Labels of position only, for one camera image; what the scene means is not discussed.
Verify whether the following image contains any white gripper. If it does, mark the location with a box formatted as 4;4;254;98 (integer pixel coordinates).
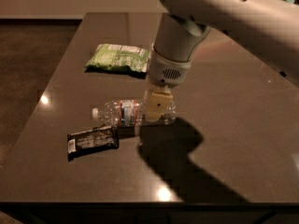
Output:
145;47;192;121

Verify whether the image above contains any clear plastic water bottle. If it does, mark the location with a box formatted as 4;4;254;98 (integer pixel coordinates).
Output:
91;99;176;128

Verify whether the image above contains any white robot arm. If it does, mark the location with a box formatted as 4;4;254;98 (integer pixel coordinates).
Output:
146;0;299;120

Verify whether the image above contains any black rxbar chocolate wrapper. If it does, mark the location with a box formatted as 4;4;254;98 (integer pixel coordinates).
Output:
67;126;119;154

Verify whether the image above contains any green chip bag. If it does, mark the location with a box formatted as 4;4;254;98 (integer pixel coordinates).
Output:
85;44;150;73

